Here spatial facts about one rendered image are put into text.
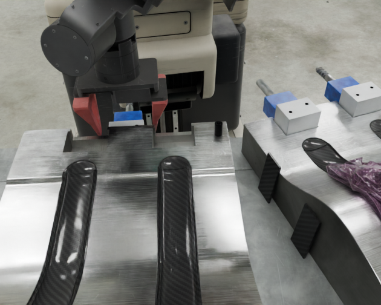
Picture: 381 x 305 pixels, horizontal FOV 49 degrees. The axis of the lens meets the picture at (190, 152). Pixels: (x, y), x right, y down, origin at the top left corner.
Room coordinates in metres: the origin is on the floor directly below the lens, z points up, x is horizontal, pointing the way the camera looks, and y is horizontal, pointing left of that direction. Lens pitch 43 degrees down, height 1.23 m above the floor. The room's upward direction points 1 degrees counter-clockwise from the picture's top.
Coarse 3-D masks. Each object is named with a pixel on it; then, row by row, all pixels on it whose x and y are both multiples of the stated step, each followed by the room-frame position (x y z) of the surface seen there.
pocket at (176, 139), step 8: (152, 128) 0.41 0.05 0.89; (192, 128) 0.41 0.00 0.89; (152, 136) 0.40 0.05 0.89; (160, 136) 0.41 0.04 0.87; (168, 136) 0.41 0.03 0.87; (176, 136) 0.41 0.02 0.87; (184, 136) 0.41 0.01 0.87; (192, 136) 0.41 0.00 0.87; (152, 144) 0.39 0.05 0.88; (160, 144) 0.41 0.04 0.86; (168, 144) 0.41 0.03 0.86; (176, 144) 0.41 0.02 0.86; (184, 144) 0.41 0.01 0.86; (192, 144) 0.41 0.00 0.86
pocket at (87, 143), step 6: (108, 132) 0.41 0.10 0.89; (66, 138) 0.40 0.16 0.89; (72, 138) 0.41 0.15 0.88; (78, 138) 0.41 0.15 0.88; (84, 138) 0.41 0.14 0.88; (90, 138) 0.41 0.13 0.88; (96, 138) 0.41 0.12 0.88; (102, 138) 0.41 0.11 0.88; (66, 144) 0.39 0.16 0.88; (72, 144) 0.41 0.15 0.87; (78, 144) 0.41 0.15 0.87; (84, 144) 0.41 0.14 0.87; (90, 144) 0.41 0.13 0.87; (96, 144) 0.41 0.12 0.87; (102, 144) 0.41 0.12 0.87; (66, 150) 0.38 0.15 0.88; (72, 150) 0.40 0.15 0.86; (78, 150) 0.40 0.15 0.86; (84, 150) 0.40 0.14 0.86; (90, 150) 0.40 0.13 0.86; (96, 150) 0.40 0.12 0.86; (102, 150) 0.40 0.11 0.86
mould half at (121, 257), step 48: (48, 144) 0.38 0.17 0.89; (144, 144) 0.38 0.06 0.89; (48, 192) 0.31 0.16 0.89; (96, 192) 0.31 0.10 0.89; (144, 192) 0.30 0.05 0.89; (0, 240) 0.25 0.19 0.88; (48, 240) 0.25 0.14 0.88; (96, 240) 0.25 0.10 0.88; (144, 240) 0.24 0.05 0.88; (240, 240) 0.24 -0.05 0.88; (0, 288) 0.19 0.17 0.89; (96, 288) 0.19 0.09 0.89; (144, 288) 0.19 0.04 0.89; (240, 288) 0.18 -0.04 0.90
